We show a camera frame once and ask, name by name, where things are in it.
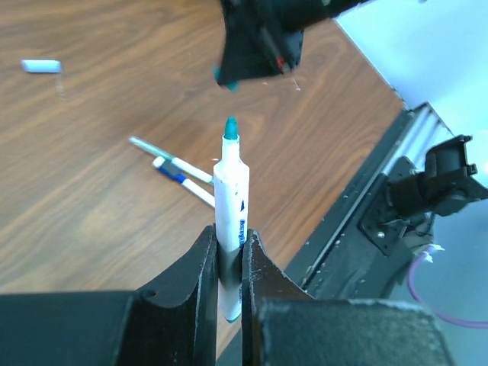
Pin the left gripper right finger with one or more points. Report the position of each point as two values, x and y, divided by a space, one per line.
268 295

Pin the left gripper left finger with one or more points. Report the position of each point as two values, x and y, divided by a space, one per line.
173 318

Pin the teal marker cap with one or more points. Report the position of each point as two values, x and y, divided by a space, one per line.
223 80

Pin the green pen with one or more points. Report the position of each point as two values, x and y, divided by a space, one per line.
181 164

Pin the blue white marker pen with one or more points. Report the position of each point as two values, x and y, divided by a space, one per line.
199 192

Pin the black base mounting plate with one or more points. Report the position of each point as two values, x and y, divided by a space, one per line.
348 255

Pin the teal white marker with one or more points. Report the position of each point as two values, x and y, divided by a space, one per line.
231 192

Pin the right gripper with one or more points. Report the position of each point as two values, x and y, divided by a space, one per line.
264 39

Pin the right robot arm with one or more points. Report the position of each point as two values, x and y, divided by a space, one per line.
444 188

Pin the lilac pen cap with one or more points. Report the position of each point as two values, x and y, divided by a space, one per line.
48 66

